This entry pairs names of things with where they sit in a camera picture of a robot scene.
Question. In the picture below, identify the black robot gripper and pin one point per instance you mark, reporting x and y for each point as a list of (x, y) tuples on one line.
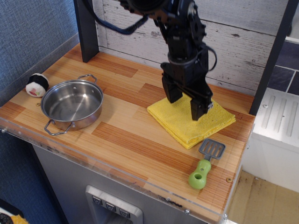
[(188, 76)]

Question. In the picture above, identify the yellow cloth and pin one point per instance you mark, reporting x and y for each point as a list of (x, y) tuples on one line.
[(176, 119)]

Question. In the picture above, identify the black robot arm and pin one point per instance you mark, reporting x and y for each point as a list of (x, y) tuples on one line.
[(183, 32)]

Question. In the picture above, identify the stainless steel pot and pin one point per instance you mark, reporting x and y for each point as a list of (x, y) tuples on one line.
[(72, 105)]

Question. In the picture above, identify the white toy sink unit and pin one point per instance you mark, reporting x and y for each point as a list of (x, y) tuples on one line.
[(273, 147)]

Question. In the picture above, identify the clear acrylic front guard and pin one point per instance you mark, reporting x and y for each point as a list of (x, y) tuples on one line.
[(143, 156)]

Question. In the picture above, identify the silver toy fridge dispenser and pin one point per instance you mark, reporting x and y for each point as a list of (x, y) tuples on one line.
[(108, 209)]

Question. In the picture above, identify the plush sushi roll toy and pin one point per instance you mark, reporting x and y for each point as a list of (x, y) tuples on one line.
[(37, 85)]

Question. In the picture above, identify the yellow object bottom left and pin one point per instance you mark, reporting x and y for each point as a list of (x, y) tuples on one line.
[(18, 220)]

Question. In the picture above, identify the grey spatula green handle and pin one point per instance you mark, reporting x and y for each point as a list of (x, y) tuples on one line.
[(211, 149)]

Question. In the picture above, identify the dark right frame post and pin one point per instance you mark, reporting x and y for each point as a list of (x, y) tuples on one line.
[(275, 51)]

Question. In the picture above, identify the dark frame post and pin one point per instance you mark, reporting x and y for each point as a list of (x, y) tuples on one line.
[(86, 30), (275, 51)]

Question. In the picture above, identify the dark left frame post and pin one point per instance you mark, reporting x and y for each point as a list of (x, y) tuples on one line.
[(86, 30)]

